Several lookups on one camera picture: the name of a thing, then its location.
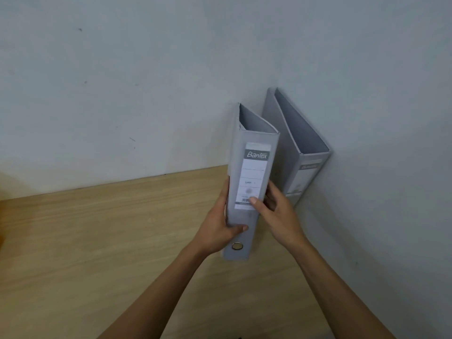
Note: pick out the grey lever arch binder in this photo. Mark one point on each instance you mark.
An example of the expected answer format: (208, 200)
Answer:
(300, 148)
(247, 172)

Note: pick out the person's left hand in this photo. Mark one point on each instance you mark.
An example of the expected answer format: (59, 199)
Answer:
(213, 228)

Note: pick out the person's right forearm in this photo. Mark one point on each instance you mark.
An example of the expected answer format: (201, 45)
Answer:
(339, 293)

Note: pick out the person's right hand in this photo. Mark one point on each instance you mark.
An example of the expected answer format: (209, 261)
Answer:
(282, 222)

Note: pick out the person's left forearm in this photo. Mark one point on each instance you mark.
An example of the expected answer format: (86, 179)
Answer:
(155, 296)

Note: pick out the person's left thumb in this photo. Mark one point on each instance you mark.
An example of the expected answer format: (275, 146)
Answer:
(236, 229)

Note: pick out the person's right thumb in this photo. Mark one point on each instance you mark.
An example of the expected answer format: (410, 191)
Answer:
(257, 206)

